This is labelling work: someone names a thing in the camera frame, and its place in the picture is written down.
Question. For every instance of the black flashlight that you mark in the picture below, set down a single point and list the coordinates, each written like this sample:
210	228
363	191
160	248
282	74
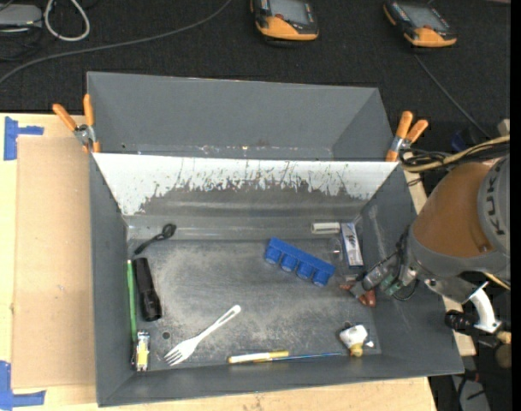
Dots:
146	287

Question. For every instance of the red-brown small toy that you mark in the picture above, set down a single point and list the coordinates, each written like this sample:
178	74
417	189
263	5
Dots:
370	300

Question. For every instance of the blue and white box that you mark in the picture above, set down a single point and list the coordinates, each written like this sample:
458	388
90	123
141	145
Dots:
352	246

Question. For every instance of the blue block with cylinders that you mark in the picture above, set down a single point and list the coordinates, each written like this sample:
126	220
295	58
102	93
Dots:
298	261

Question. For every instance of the clear glass cup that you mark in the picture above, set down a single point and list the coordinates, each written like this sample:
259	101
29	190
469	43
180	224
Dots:
336	251

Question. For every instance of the green pen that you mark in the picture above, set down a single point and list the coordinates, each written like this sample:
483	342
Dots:
131	298

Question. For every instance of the grey metal bin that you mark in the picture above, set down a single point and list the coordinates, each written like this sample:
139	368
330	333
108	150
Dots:
251	306

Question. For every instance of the white and yellow toy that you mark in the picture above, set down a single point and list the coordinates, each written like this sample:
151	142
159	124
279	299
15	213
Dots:
354	335

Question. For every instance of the brown cardboard board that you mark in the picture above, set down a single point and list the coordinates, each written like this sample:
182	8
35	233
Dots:
50	251

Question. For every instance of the small yellow and white gadget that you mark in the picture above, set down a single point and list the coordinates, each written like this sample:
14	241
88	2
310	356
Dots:
142	351

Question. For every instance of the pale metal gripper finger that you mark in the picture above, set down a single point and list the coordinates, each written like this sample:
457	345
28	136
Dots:
359	291
353	278

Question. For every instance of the black cylinder on white bracket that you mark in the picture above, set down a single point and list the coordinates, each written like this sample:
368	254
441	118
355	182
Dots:
482	308

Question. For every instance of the white plastic fork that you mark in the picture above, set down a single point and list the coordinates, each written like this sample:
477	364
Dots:
191	345

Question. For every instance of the white short cylinder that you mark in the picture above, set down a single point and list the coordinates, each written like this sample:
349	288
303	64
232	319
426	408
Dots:
324	228

